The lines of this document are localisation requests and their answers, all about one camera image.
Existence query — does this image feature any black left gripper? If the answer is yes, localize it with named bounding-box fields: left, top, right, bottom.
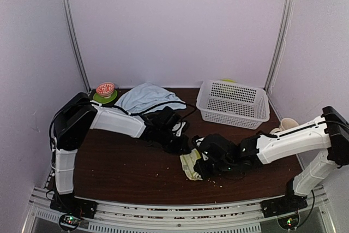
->
left=157, top=128, right=191, bottom=155

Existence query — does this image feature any green crocodile pattern towel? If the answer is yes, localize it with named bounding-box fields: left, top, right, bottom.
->
left=179, top=149, right=203, bottom=181

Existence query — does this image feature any white perforated plastic basket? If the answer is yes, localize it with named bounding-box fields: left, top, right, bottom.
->
left=196, top=80, right=270, bottom=130

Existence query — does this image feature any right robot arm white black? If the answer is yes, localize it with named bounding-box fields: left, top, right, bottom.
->
left=193, top=106, right=348, bottom=212

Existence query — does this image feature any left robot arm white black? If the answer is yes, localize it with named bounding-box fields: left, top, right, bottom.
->
left=49, top=92, right=191, bottom=213

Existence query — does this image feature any light blue towel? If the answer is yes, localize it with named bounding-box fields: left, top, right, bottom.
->
left=115, top=83, right=186, bottom=113

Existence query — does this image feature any red patterned ceramic bowl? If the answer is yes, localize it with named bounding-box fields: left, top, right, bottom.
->
left=96, top=82, right=115, bottom=98

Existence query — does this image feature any green plate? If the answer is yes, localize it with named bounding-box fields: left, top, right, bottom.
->
left=92, top=89, right=117, bottom=104

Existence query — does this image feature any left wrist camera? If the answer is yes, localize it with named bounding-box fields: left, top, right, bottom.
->
left=172, top=121, right=189, bottom=136

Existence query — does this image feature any front aluminium rail panel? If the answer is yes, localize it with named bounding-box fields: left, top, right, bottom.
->
left=20, top=186, right=338, bottom=233

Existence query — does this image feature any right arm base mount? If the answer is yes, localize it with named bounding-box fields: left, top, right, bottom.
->
left=260, top=190, right=315, bottom=231

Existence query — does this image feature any black braided left cable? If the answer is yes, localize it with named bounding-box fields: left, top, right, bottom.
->
left=49, top=101, right=197, bottom=152

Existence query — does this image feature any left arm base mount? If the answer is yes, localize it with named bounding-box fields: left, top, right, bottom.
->
left=50, top=193, right=98, bottom=232

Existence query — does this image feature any right aluminium frame post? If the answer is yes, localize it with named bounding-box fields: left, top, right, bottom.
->
left=264, top=0, right=294, bottom=95

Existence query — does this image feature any aluminium frame post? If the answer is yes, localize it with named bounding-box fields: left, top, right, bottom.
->
left=264, top=0, right=294, bottom=95
left=62, top=0, right=92, bottom=93

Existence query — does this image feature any left aluminium frame post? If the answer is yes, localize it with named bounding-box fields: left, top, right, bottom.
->
left=62, top=0, right=92, bottom=93

